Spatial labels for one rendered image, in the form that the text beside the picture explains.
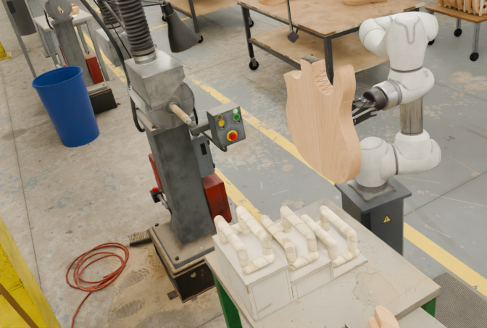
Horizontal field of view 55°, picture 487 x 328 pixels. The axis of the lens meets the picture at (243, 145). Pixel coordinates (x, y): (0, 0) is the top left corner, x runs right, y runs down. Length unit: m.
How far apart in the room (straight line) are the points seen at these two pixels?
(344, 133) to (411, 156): 1.00
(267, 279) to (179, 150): 1.27
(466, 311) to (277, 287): 1.51
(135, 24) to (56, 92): 2.93
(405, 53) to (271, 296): 0.87
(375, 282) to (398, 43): 0.78
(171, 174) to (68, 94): 2.44
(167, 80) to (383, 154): 1.05
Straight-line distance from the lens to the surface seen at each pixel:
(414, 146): 2.30
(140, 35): 2.04
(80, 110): 5.00
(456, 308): 2.86
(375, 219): 2.40
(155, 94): 1.95
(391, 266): 1.73
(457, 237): 3.26
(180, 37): 2.03
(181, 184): 2.70
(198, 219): 2.87
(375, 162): 2.28
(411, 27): 1.55
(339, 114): 1.32
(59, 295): 3.43
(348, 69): 1.27
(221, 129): 2.45
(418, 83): 1.62
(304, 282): 1.60
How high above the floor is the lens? 2.17
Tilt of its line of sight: 30 degrees down
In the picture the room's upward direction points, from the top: 11 degrees counter-clockwise
